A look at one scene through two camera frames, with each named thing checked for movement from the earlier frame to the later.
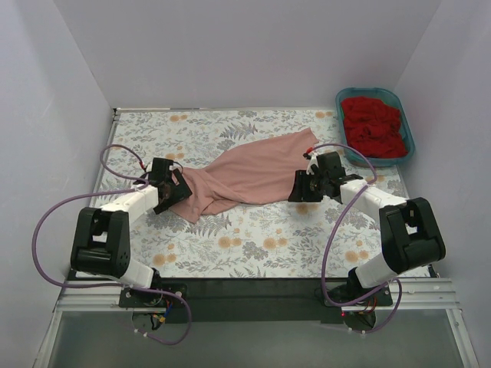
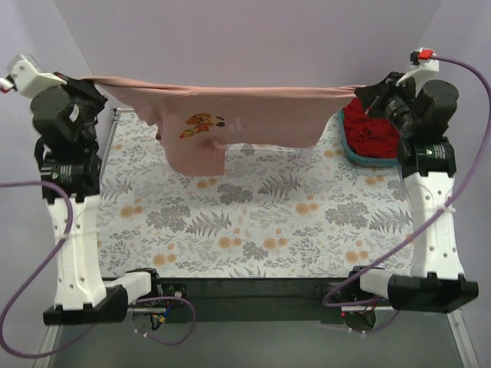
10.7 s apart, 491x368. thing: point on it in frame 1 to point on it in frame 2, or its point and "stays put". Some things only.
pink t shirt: x=257 y=175 to x=194 y=121
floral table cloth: x=325 y=239 stays put
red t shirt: x=372 y=129 stays put
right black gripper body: x=301 y=188 to x=373 y=96
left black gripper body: x=176 y=190 to x=85 y=92
